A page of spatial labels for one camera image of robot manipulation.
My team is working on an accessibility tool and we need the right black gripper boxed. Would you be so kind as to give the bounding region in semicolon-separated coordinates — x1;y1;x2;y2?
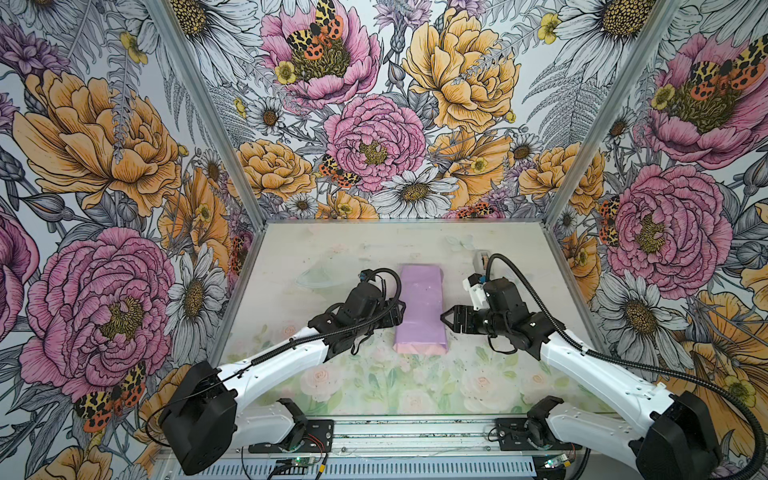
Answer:
439;305;509;338

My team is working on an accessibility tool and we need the pink wrapping paper sheet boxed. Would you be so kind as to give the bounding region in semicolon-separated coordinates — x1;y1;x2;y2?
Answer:
394;264;448;356

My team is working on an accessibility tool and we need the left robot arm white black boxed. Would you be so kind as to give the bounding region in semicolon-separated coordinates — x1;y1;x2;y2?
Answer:
154;280;406;475

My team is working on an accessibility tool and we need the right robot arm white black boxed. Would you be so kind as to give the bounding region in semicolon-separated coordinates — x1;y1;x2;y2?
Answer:
440;274;722;479

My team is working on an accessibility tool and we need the white tape dispenser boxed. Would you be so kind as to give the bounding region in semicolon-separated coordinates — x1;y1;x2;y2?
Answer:
473;250;491;275

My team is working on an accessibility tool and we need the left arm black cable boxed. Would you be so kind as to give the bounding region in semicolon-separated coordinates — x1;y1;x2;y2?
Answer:
143;268;403;448

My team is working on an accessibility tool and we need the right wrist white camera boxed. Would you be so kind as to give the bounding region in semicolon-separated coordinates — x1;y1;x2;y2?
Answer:
462;273;489;311

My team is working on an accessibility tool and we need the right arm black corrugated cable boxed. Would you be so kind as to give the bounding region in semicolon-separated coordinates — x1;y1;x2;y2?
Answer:
484;252;768;480

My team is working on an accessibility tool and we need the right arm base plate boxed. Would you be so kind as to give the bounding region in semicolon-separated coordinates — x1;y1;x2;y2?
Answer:
494;417;572;451

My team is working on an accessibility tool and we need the right aluminium corner post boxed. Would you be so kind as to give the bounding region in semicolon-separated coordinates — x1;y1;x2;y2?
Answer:
543;0;682;228

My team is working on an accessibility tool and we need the aluminium corner post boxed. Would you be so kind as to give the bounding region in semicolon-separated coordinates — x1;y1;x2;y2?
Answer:
147;1;267;233
543;0;682;228

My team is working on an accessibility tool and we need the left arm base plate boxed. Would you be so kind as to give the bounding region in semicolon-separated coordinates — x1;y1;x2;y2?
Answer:
247;419;335;454

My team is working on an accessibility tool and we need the white vented cable duct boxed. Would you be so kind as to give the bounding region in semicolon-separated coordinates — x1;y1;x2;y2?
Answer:
194;456;536;479

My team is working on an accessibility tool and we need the aluminium front rail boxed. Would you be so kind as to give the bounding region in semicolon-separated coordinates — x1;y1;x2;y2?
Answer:
221;406;633;458

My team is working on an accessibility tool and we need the left aluminium corner post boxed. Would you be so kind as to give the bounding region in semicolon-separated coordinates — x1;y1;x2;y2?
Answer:
147;1;267;233

